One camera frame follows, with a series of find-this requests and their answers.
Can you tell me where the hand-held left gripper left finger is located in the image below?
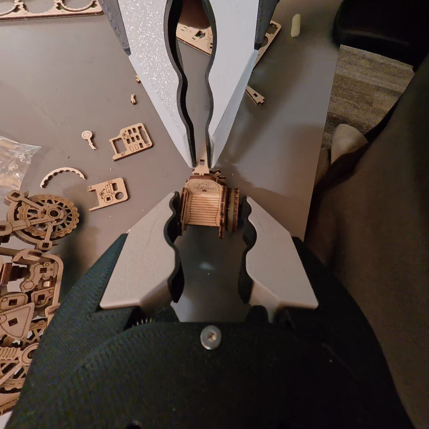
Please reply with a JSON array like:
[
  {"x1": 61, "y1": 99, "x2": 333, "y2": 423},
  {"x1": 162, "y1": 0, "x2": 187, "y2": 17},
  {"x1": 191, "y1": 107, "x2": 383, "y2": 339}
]
[{"x1": 99, "y1": 192, "x2": 185, "y2": 309}]

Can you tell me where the wooden card with grid holes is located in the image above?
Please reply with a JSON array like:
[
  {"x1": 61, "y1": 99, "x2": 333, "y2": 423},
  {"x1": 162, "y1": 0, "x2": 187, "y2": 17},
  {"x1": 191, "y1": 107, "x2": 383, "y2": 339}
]
[{"x1": 109, "y1": 123, "x2": 154, "y2": 162}]

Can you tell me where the black chair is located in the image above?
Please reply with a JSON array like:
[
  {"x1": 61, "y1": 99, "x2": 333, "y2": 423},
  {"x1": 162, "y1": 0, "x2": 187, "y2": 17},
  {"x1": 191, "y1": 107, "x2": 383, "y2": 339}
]
[{"x1": 334, "y1": 0, "x2": 429, "y2": 67}]

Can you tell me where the wooden card with round hole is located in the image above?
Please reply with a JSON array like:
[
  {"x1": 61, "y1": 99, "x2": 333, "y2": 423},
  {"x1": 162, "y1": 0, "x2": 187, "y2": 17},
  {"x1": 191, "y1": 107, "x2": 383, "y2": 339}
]
[{"x1": 87, "y1": 177, "x2": 129, "y2": 212}]

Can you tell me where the clear plastic bag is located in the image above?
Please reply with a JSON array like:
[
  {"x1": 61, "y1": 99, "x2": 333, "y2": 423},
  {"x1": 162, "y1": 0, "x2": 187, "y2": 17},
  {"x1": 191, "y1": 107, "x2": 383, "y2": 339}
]
[{"x1": 0, "y1": 135, "x2": 41, "y2": 189}]

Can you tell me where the wooden sidecar seat assembly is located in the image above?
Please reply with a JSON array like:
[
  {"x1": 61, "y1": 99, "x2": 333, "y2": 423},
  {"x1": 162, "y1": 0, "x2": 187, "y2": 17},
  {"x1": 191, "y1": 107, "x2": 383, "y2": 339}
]
[{"x1": 180, "y1": 159, "x2": 241, "y2": 240}]

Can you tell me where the wooden puzzle sheet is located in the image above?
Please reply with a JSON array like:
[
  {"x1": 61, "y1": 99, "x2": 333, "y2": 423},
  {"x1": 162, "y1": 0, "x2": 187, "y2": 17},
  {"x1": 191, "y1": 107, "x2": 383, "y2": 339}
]
[{"x1": 176, "y1": 19, "x2": 282, "y2": 57}]

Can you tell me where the small wooden notched strip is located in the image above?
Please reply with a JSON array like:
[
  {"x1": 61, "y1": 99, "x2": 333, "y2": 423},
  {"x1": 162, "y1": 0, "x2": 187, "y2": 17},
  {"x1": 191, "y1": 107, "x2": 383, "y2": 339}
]
[{"x1": 244, "y1": 85, "x2": 265, "y2": 105}]

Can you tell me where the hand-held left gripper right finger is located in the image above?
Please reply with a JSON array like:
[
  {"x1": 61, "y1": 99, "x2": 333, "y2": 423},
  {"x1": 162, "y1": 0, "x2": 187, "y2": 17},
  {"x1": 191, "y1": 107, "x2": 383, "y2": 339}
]
[{"x1": 239, "y1": 196, "x2": 319, "y2": 310}]

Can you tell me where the wooden sheet with half-round cutouts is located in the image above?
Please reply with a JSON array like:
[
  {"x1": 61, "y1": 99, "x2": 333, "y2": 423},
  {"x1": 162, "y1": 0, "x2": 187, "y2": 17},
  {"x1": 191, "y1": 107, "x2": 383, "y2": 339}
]
[{"x1": 0, "y1": 0, "x2": 103, "y2": 21}]

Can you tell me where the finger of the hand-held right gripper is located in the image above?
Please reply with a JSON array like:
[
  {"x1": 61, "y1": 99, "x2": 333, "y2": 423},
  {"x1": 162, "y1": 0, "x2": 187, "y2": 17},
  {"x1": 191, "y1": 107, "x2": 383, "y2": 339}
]
[
  {"x1": 117, "y1": 0, "x2": 197, "y2": 169},
  {"x1": 204, "y1": 0, "x2": 263, "y2": 167}
]

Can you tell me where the grey desk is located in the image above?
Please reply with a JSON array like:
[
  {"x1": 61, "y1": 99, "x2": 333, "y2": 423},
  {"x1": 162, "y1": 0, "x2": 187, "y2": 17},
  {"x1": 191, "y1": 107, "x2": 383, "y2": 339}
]
[{"x1": 0, "y1": 0, "x2": 340, "y2": 339}]

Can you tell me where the person's dark trouser leg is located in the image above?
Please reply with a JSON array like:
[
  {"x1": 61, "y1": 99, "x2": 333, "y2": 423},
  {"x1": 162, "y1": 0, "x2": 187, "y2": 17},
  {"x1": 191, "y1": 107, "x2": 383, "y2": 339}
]
[{"x1": 303, "y1": 62, "x2": 429, "y2": 429}]

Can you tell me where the wooden motorcycle model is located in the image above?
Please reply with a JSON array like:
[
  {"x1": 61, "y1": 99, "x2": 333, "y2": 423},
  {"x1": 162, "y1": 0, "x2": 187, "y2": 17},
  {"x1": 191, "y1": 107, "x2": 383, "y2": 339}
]
[{"x1": 0, "y1": 189, "x2": 81, "y2": 397}]

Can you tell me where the wooden toothed arc piece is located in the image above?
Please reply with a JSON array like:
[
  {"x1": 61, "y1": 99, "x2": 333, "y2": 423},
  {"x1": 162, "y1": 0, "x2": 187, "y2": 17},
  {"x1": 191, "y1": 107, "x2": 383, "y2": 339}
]
[{"x1": 40, "y1": 166, "x2": 86, "y2": 189}]

